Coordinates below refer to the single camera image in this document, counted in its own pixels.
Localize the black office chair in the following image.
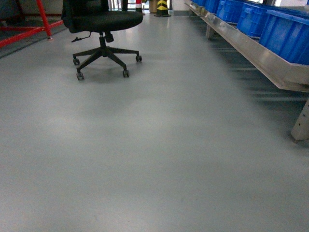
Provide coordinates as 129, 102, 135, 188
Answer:
61, 0, 143, 81

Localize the red metal frame table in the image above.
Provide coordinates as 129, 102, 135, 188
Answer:
0, 0, 63, 48

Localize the yellow black bollard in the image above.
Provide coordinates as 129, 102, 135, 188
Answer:
154, 0, 171, 17

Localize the potted green plant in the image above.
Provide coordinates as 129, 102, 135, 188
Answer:
149, 0, 158, 14

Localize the distant red white cone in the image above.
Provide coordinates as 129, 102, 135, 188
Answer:
135, 0, 144, 15

